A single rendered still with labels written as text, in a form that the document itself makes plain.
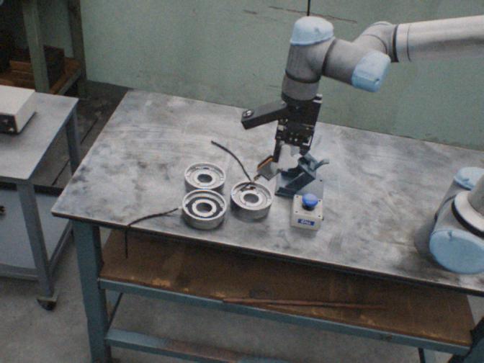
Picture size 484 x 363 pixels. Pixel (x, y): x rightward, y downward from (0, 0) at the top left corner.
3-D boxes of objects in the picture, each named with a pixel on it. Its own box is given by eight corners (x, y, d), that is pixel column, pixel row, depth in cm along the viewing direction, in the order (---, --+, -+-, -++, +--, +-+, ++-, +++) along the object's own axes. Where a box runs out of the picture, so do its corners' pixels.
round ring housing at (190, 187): (186, 171, 128) (186, 160, 125) (225, 176, 128) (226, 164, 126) (181, 198, 120) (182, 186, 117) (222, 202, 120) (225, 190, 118)
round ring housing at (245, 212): (268, 225, 116) (271, 212, 114) (225, 217, 116) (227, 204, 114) (271, 196, 124) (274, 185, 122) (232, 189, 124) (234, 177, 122)
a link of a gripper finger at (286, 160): (292, 184, 110) (301, 150, 105) (267, 179, 110) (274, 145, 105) (294, 177, 112) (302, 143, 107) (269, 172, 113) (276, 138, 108)
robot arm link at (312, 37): (329, 35, 86) (287, 21, 89) (315, 88, 93) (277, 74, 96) (343, 23, 91) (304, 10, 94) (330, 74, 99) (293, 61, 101)
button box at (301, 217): (289, 227, 117) (293, 212, 114) (291, 207, 122) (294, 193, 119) (322, 232, 117) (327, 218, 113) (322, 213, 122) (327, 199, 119)
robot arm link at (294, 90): (282, 79, 94) (287, 62, 101) (279, 99, 97) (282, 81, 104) (320, 86, 94) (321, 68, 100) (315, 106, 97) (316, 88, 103)
